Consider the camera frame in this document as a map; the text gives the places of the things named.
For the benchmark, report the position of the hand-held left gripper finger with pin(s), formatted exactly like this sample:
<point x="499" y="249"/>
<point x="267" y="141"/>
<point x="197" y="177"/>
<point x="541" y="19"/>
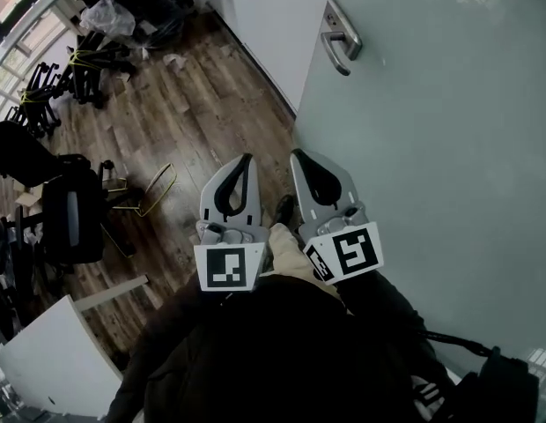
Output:
<point x="254" y="210"/>
<point x="207" y="205"/>

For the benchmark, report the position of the black shoulder bag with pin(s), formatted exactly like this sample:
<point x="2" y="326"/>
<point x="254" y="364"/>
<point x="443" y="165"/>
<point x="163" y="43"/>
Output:
<point x="497" y="390"/>

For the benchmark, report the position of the person's black shoe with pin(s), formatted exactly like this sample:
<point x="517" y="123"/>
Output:
<point x="284" y="210"/>

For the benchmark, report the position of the plastic-wrapped black chair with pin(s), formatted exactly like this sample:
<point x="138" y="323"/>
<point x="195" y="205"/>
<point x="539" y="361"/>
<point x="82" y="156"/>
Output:
<point x="154" y="7"/>

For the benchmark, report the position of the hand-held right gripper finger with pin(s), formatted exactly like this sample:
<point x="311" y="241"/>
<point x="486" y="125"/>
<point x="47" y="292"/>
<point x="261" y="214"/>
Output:
<point x="350" y="192"/>
<point x="301" y="201"/>

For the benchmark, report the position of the black mesh office chair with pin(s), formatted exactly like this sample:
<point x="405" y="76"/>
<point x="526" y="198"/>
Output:
<point x="75" y="218"/>

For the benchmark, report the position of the pile of black chair parts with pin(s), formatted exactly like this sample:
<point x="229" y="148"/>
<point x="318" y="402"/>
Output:
<point x="9" y="280"/>

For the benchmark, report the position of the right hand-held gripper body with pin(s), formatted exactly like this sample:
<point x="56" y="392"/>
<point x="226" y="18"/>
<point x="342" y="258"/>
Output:
<point x="352" y="254"/>

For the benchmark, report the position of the crumpled paper scrap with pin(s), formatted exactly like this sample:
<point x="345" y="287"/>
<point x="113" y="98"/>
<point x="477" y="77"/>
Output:
<point x="174" y="60"/>

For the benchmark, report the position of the clear plastic wrap bundle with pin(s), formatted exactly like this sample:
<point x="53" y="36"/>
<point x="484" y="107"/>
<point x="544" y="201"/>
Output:
<point x="108" y="18"/>

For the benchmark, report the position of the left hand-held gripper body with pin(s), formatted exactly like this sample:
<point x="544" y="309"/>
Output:
<point x="224" y="262"/>

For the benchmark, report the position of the pale green door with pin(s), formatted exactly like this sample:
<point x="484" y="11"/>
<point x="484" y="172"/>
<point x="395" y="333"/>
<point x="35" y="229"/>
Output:
<point x="453" y="148"/>

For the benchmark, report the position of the person's black jacket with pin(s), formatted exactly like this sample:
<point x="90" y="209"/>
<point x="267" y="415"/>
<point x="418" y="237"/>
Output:
<point x="264" y="359"/>

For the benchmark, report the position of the cardboard pieces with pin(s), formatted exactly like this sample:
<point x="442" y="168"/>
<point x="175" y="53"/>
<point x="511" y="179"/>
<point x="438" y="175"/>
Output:
<point x="28" y="198"/>

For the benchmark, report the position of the white plank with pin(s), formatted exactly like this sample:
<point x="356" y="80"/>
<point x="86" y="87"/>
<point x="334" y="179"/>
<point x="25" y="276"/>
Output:
<point x="110" y="292"/>

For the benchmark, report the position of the person's right forearm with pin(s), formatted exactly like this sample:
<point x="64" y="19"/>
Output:
<point x="378" y="306"/>

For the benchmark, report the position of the white desk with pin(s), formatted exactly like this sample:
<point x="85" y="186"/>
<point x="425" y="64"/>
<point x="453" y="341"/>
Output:
<point x="53" y="359"/>

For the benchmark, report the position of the person's beige trouser leg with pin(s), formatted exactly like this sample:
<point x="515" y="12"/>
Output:
<point x="290" y="258"/>

